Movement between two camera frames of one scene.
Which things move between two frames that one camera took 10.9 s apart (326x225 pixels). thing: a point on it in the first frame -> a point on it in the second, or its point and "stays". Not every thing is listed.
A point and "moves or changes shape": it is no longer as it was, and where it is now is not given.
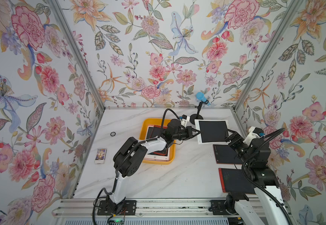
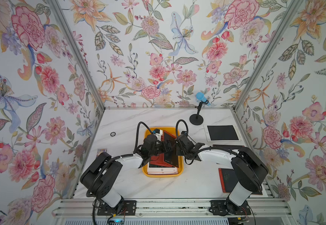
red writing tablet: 154,132 moves or changes shape
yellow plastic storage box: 143,123 -> 175,131
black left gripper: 188,134 -> 164,149
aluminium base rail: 72,208 stays
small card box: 100,155 stays
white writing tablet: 211,131 moves or changes shape
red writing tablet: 233,180 stays
